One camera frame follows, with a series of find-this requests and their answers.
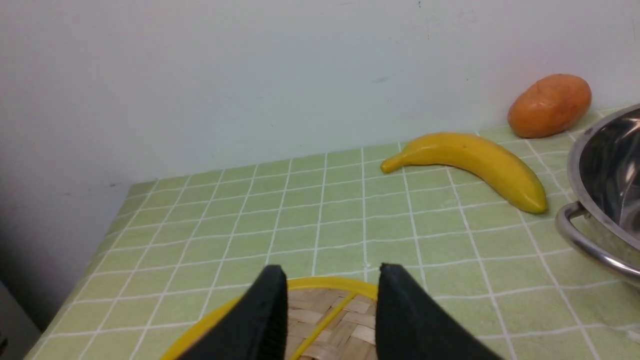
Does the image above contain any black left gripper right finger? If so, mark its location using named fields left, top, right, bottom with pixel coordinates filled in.
left=375, top=263, right=501, bottom=360

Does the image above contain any yellow bamboo steamer lid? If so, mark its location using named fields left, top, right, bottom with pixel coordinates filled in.
left=160, top=276, right=379, bottom=360

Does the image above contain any yellow banana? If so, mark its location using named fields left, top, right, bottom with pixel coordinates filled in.
left=380, top=132, right=548, bottom=214

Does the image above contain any stainless steel pot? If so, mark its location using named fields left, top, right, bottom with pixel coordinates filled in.
left=555, top=104, right=640, bottom=288

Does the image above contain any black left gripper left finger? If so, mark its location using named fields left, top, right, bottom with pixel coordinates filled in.
left=177, top=265, right=288, bottom=360

